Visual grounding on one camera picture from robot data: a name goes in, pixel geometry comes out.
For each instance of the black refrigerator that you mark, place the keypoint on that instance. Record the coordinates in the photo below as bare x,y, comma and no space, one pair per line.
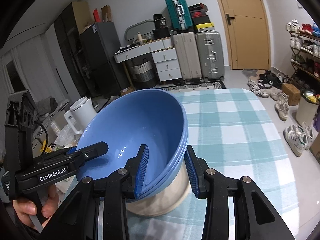
105,60

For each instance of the wooden shoe rack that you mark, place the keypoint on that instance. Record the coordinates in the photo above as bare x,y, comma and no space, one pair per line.
306,70

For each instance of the plain black shoe box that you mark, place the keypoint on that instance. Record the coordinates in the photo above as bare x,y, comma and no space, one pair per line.
201,20

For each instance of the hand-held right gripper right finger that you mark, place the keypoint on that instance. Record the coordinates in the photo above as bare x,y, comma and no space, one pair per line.
192,172

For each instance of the oval mirror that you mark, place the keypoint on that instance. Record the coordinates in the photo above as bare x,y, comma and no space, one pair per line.
132,30

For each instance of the yellow packet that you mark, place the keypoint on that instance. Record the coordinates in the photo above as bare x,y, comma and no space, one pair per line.
47,147

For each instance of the person's left hand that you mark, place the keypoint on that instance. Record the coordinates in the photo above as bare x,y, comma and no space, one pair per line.
25,208

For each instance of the grey door mat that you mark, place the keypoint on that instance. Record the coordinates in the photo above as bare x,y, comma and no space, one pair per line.
249,72

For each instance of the white dressing table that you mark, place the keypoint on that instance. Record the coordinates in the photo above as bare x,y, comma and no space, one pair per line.
165,65

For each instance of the black red-striped shoe box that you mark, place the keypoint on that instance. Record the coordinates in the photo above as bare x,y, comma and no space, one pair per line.
197,7

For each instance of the white trash bin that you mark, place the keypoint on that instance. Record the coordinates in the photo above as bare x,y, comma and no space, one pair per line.
306,112

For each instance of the clear plastic wrap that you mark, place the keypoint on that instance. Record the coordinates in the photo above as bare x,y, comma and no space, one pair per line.
66,136

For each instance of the red packet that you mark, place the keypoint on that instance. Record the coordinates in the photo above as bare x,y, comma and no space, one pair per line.
96,16

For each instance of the white bottle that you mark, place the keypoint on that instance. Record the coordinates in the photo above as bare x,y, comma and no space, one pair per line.
139,39

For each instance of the cream plate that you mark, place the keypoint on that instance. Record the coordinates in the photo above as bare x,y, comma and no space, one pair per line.
160,202

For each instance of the small printed cardboard box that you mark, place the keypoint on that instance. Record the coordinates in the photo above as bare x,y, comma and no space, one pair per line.
128,91

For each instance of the white electric kettle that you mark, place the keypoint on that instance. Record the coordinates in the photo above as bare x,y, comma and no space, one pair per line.
82,115

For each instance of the wooden door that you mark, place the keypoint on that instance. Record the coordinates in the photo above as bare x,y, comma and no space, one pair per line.
245,30

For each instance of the teal suitcase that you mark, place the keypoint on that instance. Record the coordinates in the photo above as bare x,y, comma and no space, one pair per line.
175,12

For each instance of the woven basket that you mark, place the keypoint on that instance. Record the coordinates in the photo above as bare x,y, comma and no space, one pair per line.
144,72

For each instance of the teal checked tablecloth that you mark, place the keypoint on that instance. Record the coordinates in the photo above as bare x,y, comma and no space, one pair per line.
225,135

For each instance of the beige suitcase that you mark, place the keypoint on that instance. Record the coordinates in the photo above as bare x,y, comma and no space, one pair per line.
186,57

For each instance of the blue bowl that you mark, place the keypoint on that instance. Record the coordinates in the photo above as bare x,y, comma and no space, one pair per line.
172,173
140,120
185,135

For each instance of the black bag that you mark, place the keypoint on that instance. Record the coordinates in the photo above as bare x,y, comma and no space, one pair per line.
160,21

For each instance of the silver suitcase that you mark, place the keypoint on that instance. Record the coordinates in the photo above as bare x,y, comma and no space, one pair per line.
210,55

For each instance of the white curtain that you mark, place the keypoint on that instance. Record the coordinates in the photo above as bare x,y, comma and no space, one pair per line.
22,65

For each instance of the black cabinet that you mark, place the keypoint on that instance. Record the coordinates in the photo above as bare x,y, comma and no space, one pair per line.
70,42

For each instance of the black shoe box red logo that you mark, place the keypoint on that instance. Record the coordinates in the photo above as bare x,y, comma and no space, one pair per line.
198,14

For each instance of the tall cardboard box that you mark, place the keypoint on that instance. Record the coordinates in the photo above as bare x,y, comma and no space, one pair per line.
106,13

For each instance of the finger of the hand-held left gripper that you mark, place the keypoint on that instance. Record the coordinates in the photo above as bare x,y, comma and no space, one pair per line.
95,150

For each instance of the shoe rack with shoes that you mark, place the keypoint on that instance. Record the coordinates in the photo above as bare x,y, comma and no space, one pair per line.
305,47

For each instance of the scattered loose shoes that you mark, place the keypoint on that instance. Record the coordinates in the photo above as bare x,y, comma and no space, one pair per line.
281,105

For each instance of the brown cardboard box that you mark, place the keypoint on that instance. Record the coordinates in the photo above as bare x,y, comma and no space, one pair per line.
315,150
291,95

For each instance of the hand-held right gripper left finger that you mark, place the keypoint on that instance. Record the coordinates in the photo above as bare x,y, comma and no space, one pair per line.
142,172

